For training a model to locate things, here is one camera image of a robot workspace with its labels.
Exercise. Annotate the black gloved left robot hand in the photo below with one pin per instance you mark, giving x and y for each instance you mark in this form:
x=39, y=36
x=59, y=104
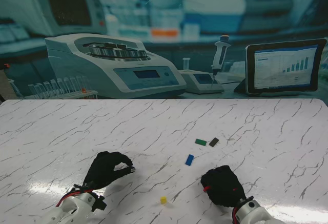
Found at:
x=102, y=170

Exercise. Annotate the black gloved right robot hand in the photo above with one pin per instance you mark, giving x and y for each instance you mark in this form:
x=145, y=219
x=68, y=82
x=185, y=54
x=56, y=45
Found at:
x=223, y=185

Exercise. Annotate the red domino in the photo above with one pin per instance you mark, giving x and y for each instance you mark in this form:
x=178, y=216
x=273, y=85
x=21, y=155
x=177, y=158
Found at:
x=206, y=188

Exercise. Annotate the blue domino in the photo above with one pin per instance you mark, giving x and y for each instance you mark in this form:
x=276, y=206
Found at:
x=189, y=160

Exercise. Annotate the yellow domino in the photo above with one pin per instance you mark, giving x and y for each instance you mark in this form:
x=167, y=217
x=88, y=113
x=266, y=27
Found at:
x=163, y=200

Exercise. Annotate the dark brown domino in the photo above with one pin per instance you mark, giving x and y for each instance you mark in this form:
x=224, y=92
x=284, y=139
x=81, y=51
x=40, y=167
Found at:
x=214, y=142

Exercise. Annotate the green domino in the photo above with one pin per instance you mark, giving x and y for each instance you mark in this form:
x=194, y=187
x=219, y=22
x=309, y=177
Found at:
x=201, y=142

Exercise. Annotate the beige board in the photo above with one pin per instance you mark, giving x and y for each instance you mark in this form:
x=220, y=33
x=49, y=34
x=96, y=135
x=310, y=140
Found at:
x=4, y=83

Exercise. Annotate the small red black clamp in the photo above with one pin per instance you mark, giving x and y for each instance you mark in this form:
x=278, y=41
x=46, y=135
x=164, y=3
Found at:
x=6, y=65

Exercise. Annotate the printed laboratory backdrop banner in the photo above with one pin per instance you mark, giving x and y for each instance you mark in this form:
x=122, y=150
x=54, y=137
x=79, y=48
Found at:
x=164, y=16

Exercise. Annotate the black left wrist camera bracket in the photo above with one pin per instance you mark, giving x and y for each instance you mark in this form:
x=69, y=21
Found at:
x=99, y=203

